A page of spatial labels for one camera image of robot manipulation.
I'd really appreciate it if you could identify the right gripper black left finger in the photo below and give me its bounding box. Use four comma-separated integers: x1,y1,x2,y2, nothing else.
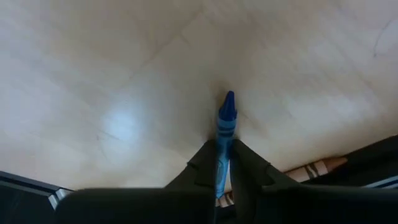
55,139,219,224

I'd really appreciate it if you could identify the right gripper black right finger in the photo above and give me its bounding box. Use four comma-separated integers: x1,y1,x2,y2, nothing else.
229,139,398,224

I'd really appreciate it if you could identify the blue crayon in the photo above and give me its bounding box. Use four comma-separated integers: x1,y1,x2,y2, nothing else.
215,90,239,200

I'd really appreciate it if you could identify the brown crayon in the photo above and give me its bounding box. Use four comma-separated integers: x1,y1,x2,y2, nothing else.
216,156,348,208

